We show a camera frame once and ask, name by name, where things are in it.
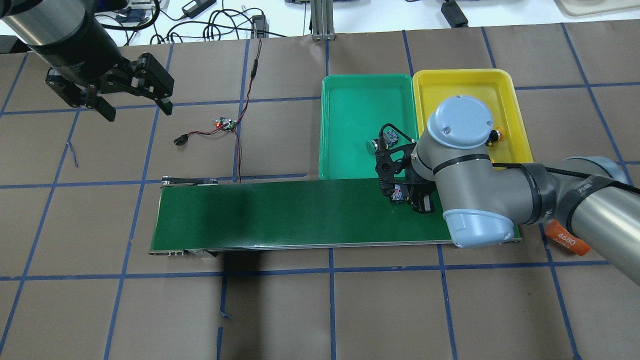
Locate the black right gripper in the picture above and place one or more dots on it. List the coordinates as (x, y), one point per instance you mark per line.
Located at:
(424, 201)

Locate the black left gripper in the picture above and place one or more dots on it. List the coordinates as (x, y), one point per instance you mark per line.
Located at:
(82, 66)

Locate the green push button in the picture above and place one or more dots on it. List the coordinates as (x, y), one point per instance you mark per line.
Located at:
(399, 194)
(387, 140)

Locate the orange cylinder marked 4680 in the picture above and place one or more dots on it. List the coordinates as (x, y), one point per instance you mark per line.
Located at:
(560, 235)

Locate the yellow push button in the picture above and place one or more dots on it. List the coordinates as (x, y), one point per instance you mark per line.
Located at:
(496, 135)

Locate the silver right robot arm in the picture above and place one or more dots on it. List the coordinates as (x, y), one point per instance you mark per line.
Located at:
(483, 201)

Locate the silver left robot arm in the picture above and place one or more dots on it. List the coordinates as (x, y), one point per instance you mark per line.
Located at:
(84, 61)

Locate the black barrel connector plug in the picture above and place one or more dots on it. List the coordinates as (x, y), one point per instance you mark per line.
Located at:
(181, 140)

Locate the yellow plastic tray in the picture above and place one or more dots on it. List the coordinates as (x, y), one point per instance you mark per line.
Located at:
(494, 87)

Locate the small motor controller board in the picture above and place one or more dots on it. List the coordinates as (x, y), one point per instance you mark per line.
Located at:
(225, 124)

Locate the black power adapter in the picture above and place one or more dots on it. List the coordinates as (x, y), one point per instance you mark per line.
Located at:
(193, 8)

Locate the green plastic tray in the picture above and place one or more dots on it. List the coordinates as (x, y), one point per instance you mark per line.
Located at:
(354, 108)

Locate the green conveyor belt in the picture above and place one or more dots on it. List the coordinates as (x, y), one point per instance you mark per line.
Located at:
(196, 215)

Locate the aluminium frame post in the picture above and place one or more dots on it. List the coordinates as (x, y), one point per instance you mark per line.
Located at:
(322, 20)

